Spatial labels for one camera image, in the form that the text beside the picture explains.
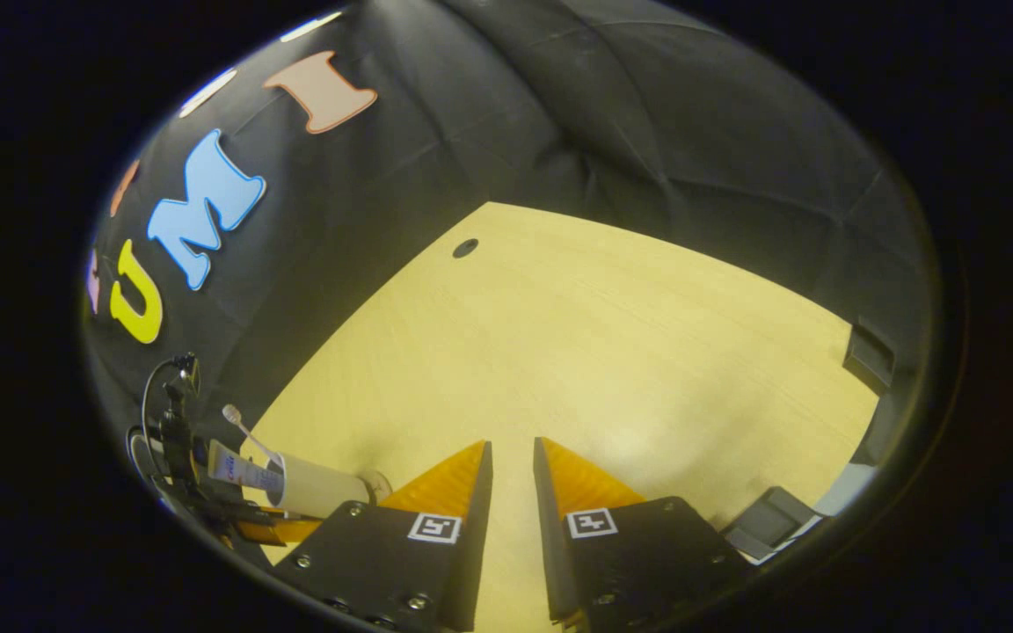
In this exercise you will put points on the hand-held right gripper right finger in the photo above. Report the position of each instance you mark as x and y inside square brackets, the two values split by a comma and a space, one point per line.
[647, 571]

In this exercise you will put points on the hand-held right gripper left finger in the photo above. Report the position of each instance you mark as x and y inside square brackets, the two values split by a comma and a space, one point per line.
[383, 571]

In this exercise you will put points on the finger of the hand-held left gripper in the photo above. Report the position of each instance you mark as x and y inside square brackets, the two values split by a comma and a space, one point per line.
[278, 530]

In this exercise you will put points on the white cup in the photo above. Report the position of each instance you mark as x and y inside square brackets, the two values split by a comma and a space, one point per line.
[322, 488]

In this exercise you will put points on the white toothpaste tube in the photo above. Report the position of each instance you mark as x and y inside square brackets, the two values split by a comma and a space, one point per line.
[238, 470]

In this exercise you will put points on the white toothbrush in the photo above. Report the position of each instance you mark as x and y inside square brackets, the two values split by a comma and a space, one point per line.
[247, 431]

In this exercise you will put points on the light wooden desktop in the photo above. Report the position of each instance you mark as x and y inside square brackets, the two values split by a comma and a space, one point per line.
[603, 352]

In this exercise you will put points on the dark grey object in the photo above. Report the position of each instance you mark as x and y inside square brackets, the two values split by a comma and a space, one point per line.
[770, 523]
[869, 359]

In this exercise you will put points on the black backdrop cloth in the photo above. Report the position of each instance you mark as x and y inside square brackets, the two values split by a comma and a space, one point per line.
[603, 105]

